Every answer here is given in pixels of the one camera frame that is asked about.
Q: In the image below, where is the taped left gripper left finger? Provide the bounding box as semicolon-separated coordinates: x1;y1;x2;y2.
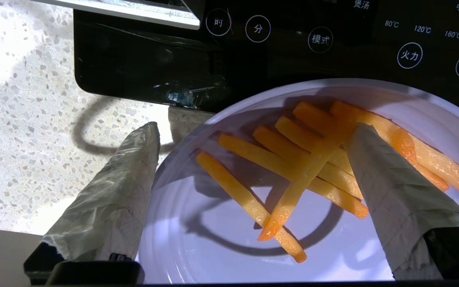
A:
24;122;161;275

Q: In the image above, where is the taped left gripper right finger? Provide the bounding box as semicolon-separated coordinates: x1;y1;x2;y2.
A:
343;123;459;281

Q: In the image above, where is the purple round plate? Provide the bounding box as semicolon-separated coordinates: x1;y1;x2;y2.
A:
136;78;459;284

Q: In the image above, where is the black induction cooktop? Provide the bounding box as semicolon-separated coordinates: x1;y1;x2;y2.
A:
73;0;459;124

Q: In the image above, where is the silver Panasonic microwave oven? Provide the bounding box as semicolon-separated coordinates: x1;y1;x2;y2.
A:
28;0;206;30

